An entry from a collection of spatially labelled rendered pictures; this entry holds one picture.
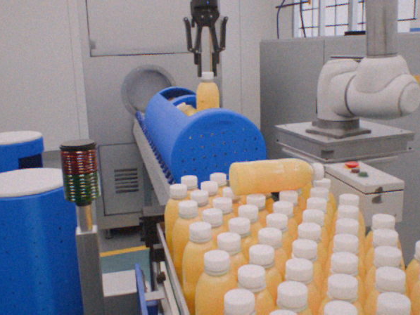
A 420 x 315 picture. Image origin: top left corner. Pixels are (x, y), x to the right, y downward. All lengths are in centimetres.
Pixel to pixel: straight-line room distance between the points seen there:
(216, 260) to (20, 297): 90
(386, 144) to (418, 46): 107
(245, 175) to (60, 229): 68
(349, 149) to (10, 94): 510
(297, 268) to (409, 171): 225
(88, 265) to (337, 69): 117
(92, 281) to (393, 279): 51
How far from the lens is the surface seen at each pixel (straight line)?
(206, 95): 139
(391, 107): 159
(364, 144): 176
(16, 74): 628
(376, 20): 162
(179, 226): 95
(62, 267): 150
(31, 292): 150
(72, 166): 82
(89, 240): 87
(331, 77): 174
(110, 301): 117
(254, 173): 98
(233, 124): 134
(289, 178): 100
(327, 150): 167
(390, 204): 115
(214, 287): 73
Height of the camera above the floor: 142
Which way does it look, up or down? 13 degrees down
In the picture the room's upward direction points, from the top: 2 degrees counter-clockwise
